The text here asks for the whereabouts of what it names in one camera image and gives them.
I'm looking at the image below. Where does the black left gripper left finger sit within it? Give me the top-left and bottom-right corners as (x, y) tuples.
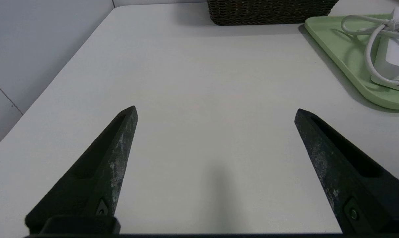
(25, 106), (138, 235)

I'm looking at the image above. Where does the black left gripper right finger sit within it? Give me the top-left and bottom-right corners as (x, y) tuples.
(294, 108), (399, 235)

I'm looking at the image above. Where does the white power strip with cable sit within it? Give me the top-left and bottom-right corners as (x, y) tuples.
(341, 7), (399, 94)

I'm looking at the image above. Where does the dark brown wicker basket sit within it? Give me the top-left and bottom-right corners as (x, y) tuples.
(207, 0), (339, 26)

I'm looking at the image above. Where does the light green plastic tray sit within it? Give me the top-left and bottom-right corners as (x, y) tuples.
(304, 14), (399, 110)

